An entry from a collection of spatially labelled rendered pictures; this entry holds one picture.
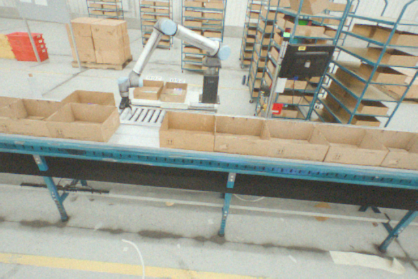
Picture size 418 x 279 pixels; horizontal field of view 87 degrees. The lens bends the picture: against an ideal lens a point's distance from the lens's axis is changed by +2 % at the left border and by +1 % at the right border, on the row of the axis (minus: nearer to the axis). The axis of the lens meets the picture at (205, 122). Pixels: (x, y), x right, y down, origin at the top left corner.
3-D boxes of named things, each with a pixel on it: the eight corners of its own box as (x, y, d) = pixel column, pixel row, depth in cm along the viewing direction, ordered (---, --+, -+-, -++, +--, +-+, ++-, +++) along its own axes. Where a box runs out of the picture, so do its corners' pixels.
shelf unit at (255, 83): (245, 85, 522) (262, -11, 420) (266, 87, 519) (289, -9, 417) (249, 103, 438) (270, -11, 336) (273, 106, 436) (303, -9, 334)
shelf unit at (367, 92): (365, 164, 300) (463, 0, 197) (329, 161, 300) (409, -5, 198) (333, 126, 383) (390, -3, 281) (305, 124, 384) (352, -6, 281)
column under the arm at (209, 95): (198, 94, 280) (200, 68, 263) (219, 95, 281) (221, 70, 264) (198, 102, 258) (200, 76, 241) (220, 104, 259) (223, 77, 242)
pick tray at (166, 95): (187, 90, 288) (187, 83, 282) (184, 103, 255) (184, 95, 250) (166, 88, 287) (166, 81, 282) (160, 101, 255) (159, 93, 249)
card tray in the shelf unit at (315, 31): (284, 29, 270) (286, 20, 265) (309, 31, 270) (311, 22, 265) (293, 34, 236) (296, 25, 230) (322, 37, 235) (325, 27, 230)
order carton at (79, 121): (121, 124, 185) (117, 106, 176) (105, 145, 160) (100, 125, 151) (74, 120, 185) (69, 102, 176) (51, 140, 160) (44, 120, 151)
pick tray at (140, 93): (164, 87, 289) (164, 80, 284) (157, 100, 256) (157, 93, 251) (142, 86, 289) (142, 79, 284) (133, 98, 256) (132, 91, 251)
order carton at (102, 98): (116, 106, 236) (113, 92, 227) (104, 121, 211) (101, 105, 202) (80, 104, 236) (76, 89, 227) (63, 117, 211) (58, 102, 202)
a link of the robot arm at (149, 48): (159, 13, 200) (125, 76, 216) (162, 14, 190) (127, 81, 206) (169, 20, 207) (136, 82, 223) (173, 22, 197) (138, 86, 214)
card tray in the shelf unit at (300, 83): (274, 76, 302) (275, 68, 297) (296, 78, 300) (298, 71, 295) (279, 87, 268) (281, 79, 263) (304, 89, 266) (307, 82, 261)
